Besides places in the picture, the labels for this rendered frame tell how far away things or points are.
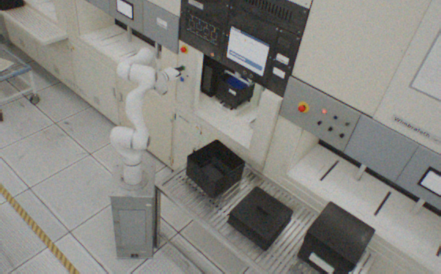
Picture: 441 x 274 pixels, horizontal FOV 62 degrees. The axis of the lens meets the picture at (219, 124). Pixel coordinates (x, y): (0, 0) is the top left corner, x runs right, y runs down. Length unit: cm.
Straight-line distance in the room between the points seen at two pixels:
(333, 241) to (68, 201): 221
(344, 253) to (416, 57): 102
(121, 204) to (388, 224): 165
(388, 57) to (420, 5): 26
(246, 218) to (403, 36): 126
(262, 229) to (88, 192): 176
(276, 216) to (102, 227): 151
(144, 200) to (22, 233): 120
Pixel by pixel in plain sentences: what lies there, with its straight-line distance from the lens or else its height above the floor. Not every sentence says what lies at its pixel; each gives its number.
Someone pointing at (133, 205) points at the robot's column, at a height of 66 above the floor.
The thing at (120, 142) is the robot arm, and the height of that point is 114.
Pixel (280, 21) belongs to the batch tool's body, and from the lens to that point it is 207.
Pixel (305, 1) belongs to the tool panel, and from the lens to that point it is 197.
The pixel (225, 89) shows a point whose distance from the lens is 279.
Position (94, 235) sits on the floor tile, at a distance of 319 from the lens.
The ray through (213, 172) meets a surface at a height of 77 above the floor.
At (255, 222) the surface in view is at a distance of 224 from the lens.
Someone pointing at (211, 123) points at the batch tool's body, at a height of 87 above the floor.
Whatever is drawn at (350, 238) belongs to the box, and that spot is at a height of 101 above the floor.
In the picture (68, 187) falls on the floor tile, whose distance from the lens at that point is 352.
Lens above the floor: 266
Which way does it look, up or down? 40 degrees down
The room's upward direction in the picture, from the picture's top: 9 degrees clockwise
